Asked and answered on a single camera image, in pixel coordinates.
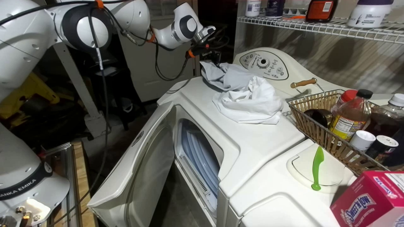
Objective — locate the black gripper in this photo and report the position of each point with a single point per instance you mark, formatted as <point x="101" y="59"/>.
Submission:
<point x="201" y="35"/>

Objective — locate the grey cloth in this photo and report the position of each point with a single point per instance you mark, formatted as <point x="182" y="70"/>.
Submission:
<point x="225" y="76"/>

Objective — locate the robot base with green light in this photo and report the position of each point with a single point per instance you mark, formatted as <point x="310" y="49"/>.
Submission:
<point x="27" y="182"/>

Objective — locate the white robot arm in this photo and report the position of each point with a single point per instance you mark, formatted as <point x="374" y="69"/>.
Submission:
<point x="29" y="30"/>

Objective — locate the white cloth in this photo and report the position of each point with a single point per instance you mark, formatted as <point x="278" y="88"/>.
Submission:
<point x="257" y="104"/>

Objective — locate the white washing machine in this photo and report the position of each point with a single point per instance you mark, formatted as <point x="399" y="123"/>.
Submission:
<point x="217" y="156"/>

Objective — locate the white tall bottle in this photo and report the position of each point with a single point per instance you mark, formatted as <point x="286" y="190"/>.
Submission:
<point x="253" y="8"/>

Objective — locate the dark blue canister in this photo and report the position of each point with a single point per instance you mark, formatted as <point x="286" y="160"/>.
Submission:
<point x="274" y="8"/>

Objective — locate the white jar blue lid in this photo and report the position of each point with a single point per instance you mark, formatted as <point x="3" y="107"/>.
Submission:
<point x="369" y="15"/>

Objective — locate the amber vinegar bottle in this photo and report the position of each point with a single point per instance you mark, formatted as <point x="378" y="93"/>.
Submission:
<point x="350" y="117"/>

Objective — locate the green plastic utensil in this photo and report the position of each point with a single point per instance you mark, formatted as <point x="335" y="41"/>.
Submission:
<point x="317" y="161"/>

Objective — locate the wicker basket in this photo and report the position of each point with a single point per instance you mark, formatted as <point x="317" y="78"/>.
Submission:
<point x="327" y="137"/>

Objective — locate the pink box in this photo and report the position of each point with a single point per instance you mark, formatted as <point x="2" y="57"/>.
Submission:
<point x="374" y="200"/>

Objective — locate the white wire shelf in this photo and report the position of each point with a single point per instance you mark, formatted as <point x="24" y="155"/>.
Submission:
<point x="387" y="35"/>

